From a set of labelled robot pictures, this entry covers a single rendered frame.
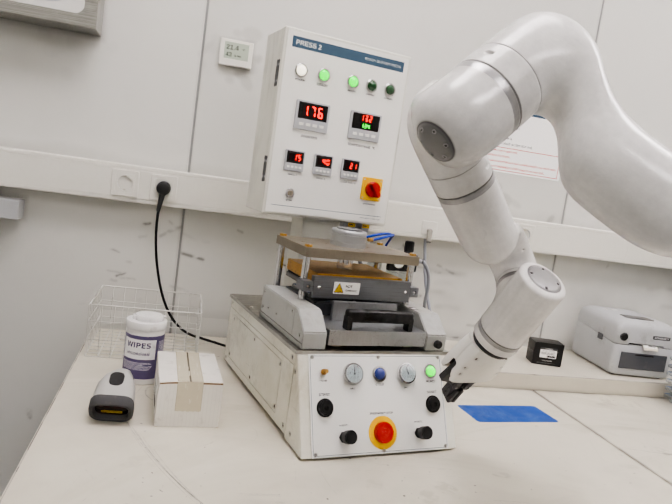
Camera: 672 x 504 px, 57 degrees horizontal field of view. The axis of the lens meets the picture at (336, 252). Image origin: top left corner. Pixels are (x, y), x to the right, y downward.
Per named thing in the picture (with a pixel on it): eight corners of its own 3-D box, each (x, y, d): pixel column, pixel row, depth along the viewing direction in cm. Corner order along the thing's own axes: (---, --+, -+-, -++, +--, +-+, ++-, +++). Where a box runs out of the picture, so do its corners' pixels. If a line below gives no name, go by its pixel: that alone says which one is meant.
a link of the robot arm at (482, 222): (437, 154, 102) (498, 286, 117) (433, 206, 90) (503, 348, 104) (489, 134, 99) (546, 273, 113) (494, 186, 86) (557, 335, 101)
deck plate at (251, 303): (229, 296, 156) (230, 292, 156) (352, 302, 171) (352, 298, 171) (295, 354, 115) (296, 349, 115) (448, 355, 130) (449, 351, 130)
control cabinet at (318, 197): (233, 294, 156) (266, 33, 148) (350, 299, 170) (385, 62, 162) (253, 310, 141) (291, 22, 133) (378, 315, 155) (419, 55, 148)
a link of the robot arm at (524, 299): (480, 301, 111) (481, 338, 104) (519, 249, 103) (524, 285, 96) (521, 318, 112) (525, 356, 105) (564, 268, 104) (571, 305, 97)
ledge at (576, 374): (384, 349, 193) (386, 335, 192) (613, 366, 214) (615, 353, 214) (419, 383, 164) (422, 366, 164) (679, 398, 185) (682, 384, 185)
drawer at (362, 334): (275, 310, 144) (280, 277, 143) (358, 313, 153) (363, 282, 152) (327, 349, 117) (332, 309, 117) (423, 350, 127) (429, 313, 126)
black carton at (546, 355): (525, 357, 190) (529, 335, 189) (553, 361, 190) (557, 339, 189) (531, 363, 184) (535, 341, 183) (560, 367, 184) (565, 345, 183)
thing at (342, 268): (285, 275, 142) (291, 234, 141) (370, 280, 151) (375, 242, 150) (314, 292, 126) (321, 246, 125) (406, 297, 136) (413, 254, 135)
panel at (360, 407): (311, 458, 111) (307, 353, 116) (448, 448, 124) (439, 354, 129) (315, 459, 109) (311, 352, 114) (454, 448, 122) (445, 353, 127)
